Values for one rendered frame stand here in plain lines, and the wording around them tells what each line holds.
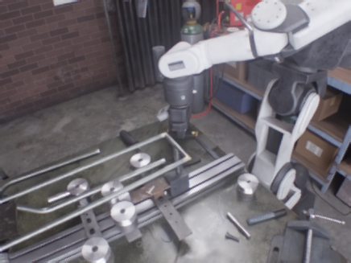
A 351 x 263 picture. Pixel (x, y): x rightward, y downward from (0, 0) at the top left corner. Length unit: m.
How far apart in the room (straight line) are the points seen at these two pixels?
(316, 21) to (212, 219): 0.50
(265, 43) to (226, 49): 0.09
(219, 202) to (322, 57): 0.51
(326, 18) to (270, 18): 0.12
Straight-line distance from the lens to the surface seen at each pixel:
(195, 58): 0.60
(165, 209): 0.55
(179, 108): 0.70
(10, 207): 0.53
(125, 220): 0.50
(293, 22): 0.57
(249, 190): 0.61
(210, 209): 0.60
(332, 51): 0.81
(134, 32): 2.82
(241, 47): 0.58
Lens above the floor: 1.38
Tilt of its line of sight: 37 degrees down
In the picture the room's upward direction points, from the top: 5 degrees counter-clockwise
